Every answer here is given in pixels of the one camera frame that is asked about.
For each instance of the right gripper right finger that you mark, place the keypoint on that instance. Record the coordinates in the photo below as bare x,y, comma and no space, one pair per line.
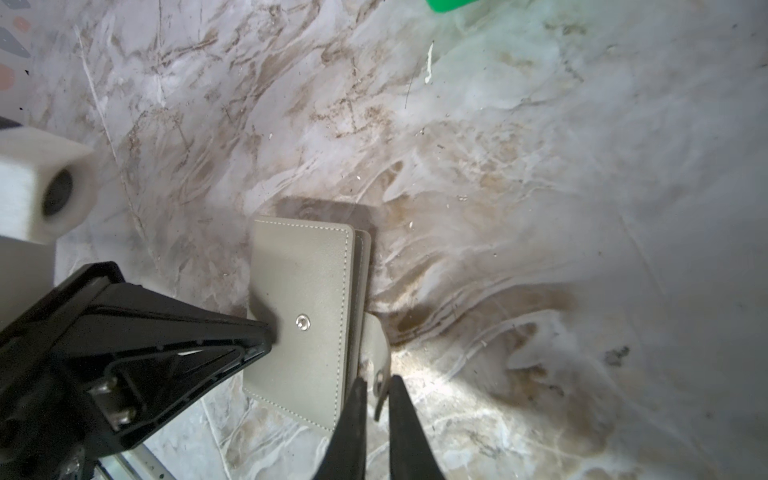
410,454

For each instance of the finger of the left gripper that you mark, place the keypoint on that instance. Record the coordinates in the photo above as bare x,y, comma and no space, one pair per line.
102,364

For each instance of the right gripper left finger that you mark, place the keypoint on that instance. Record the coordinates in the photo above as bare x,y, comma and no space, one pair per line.
345,457

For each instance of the grey card holder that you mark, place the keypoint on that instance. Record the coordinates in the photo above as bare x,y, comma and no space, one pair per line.
308,282

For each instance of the green card tray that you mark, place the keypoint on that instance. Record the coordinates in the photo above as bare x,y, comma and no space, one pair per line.
445,6

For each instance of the aluminium mounting rail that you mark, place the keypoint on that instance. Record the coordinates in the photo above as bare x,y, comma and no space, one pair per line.
137,464

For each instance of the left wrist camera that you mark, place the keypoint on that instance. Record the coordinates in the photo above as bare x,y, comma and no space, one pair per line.
48,188

